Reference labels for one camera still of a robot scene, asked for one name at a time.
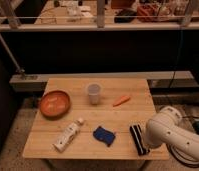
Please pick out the diagonal metal strut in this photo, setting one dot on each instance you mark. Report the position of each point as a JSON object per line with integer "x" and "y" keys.
{"x": 19, "y": 69}

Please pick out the clear plastic cup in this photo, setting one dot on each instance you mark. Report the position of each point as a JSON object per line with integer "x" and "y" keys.
{"x": 93, "y": 92}

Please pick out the blue crumpled cloth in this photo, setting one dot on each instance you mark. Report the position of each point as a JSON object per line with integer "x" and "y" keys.
{"x": 104, "y": 135}

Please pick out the black white striped eraser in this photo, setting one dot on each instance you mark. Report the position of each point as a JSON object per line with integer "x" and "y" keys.
{"x": 136, "y": 134}

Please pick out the black object on shelf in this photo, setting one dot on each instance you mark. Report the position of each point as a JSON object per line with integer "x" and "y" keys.
{"x": 125, "y": 16}

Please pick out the grey metal rail beam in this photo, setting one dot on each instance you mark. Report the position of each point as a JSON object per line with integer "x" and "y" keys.
{"x": 37, "y": 82}

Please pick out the white tube bottle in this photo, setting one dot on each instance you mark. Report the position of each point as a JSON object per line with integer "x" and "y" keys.
{"x": 68, "y": 134}

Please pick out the upper metal frame shelf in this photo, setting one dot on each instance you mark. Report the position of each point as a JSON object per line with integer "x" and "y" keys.
{"x": 92, "y": 15}

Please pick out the red basket on shelf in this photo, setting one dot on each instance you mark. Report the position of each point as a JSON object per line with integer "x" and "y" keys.
{"x": 150, "y": 13}

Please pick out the orange carrot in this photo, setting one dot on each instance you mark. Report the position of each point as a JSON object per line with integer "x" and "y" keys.
{"x": 121, "y": 100}

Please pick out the orange bowl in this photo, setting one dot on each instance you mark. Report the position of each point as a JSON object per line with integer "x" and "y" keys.
{"x": 54, "y": 104}

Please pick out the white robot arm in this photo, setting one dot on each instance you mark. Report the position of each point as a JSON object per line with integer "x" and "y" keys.
{"x": 163, "y": 127}

